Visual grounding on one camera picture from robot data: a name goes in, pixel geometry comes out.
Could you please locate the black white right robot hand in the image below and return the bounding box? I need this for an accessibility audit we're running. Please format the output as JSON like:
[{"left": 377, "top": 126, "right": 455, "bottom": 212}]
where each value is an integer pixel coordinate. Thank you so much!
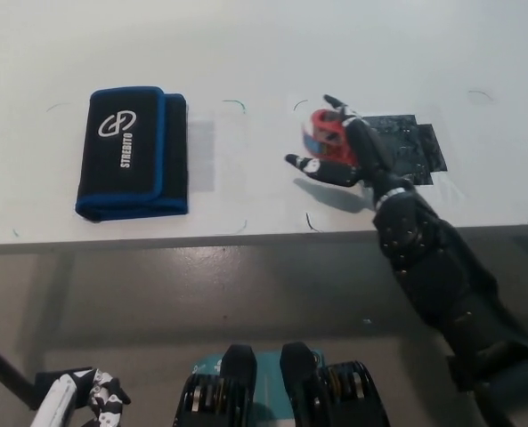
[{"left": 284, "top": 93, "right": 418, "bottom": 206}]

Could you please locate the black table leg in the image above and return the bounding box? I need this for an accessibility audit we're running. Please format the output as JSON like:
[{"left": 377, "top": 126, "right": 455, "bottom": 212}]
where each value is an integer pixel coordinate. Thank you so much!
[{"left": 0, "top": 333, "right": 40, "bottom": 409}]

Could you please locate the black ribbed robot body block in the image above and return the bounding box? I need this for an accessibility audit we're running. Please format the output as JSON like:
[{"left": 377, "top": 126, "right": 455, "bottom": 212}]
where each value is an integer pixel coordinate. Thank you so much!
[
  {"left": 280, "top": 342, "right": 392, "bottom": 427},
  {"left": 174, "top": 342, "right": 259, "bottom": 427}
]

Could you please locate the black tape patch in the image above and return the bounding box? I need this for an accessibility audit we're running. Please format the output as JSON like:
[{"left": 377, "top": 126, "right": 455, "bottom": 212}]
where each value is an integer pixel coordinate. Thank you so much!
[{"left": 360, "top": 114, "right": 448, "bottom": 187}]

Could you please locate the black blue-trimmed Strebito pouch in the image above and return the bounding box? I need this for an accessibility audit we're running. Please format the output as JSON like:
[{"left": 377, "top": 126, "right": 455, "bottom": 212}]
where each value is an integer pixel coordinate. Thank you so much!
[{"left": 74, "top": 85, "right": 189, "bottom": 222}]

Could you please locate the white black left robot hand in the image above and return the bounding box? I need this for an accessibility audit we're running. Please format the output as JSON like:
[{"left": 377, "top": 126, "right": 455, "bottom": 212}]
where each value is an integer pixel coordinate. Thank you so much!
[{"left": 31, "top": 367, "right": 131, "bottom": 427}]

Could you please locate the red tape dispenser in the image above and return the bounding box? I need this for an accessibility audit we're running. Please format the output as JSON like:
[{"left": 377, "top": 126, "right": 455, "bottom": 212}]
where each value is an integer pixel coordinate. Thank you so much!
[{"left": 301, "top": 109, "right": 358, "bottom": 165}]

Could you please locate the grey translucent tape patch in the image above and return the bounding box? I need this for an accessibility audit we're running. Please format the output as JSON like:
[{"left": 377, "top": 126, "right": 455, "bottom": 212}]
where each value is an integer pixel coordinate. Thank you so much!
[{"left": 187, "top": 118, "right": 215, "bottom": 192}]

